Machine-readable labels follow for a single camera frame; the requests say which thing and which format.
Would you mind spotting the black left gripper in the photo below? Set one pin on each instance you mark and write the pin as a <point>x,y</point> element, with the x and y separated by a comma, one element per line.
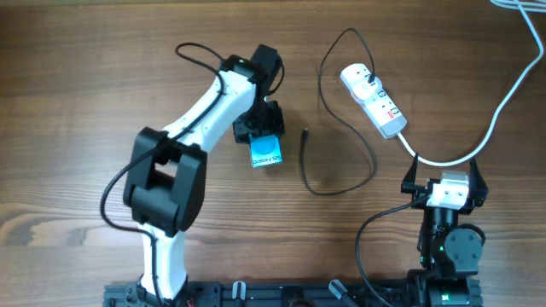
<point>275,125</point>

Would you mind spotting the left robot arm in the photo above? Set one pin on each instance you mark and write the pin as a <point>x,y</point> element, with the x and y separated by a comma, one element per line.
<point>166,179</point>

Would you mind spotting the white power strip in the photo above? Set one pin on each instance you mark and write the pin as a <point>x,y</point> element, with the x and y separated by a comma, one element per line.
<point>381,110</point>

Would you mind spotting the smartphone with cyan screen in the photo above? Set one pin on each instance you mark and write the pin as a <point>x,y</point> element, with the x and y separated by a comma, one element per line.
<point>265,151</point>

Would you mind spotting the white charger adapter plug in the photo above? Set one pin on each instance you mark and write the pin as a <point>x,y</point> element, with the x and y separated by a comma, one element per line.
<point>363,91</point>

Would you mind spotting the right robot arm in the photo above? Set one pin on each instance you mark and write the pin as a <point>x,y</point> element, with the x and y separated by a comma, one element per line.
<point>450,251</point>

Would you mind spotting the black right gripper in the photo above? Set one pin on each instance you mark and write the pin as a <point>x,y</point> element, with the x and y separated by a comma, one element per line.
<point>478,189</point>

